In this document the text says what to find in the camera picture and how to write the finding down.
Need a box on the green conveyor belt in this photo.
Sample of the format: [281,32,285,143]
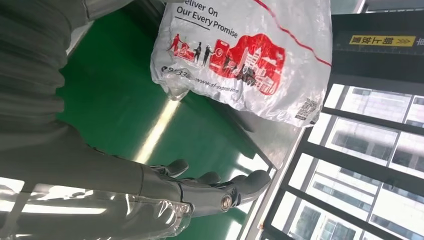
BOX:
[56,8,276,240]

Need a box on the black inbound scanner machine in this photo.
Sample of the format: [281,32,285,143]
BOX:
[198,9,424,170]

